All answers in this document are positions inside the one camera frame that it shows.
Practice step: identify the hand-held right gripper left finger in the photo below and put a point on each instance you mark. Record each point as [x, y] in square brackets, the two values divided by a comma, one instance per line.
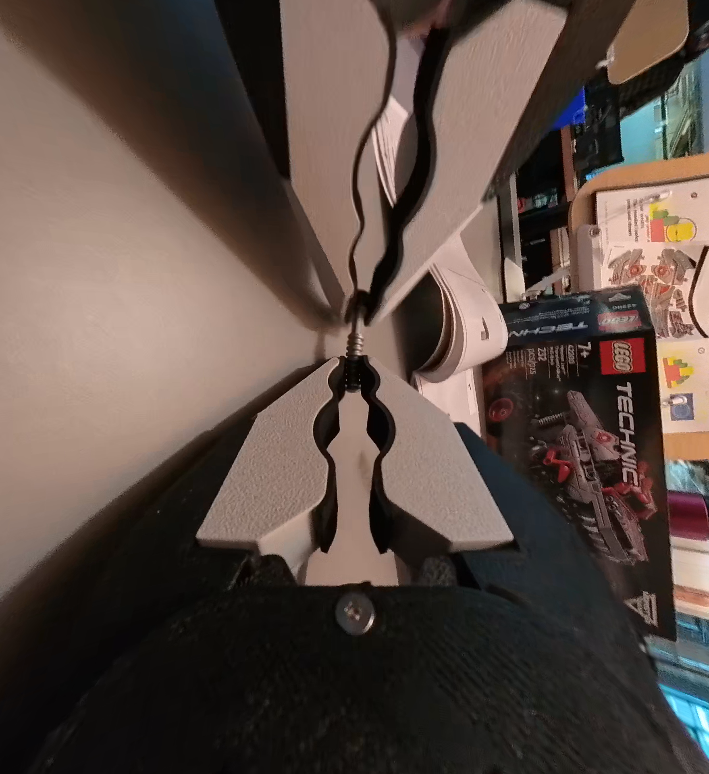
[263, 484]

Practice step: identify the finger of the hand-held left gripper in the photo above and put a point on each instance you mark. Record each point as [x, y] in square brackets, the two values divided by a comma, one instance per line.
[330, 121]
[481, 121]

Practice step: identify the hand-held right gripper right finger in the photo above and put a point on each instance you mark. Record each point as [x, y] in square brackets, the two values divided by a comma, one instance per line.
[445, 490]

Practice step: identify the toy shock absorber with spring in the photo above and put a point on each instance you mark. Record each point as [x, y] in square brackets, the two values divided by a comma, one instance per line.
[357, 357]

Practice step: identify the white desk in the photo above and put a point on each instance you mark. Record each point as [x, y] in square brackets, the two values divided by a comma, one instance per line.
[118, 242]

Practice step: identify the blue plastic bin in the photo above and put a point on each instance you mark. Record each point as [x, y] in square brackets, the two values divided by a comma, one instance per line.
[572, 112]

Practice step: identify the small wooden board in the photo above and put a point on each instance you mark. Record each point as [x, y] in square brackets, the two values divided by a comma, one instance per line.
[650, 36]

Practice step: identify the wooden display board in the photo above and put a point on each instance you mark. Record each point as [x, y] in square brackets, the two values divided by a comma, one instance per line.
[632, 172]

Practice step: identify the black toy set box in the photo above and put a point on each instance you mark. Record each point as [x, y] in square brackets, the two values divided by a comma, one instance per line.
[572, 423]

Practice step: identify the open white instruction booklet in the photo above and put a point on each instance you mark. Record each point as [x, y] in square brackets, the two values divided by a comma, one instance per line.
[469, 320]

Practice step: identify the maroon tumbler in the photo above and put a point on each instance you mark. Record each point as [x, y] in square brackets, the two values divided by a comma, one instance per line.
[693, 517]

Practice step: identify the white board bracket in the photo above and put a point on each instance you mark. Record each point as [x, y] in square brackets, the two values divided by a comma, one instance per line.
[590, 254]

